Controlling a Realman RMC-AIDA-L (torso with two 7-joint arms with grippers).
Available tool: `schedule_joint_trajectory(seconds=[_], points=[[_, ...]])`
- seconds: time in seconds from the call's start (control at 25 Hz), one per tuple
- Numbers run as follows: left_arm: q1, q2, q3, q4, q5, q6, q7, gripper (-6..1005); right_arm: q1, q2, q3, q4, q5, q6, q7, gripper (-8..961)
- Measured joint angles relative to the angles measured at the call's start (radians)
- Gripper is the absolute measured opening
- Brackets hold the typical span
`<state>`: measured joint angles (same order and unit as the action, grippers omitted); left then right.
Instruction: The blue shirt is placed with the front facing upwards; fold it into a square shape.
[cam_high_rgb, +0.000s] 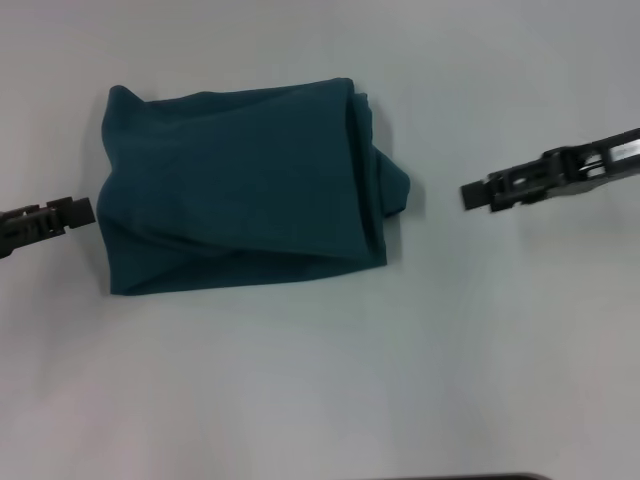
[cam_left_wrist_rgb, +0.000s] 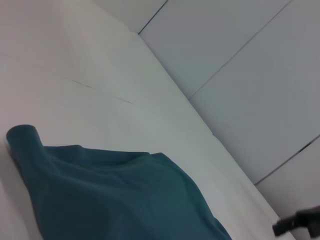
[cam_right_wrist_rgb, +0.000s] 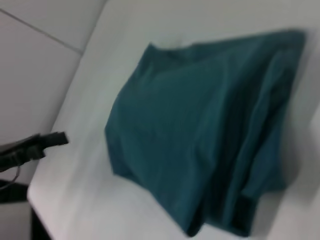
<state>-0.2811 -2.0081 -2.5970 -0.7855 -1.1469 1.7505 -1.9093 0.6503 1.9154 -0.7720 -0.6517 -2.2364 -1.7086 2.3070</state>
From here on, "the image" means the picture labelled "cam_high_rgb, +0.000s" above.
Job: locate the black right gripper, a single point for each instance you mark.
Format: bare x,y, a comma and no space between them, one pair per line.
610,160

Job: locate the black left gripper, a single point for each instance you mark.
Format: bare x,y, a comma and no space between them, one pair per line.
10,235

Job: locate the teal blue printed t-shirt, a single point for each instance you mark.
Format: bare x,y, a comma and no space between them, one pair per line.
240,200

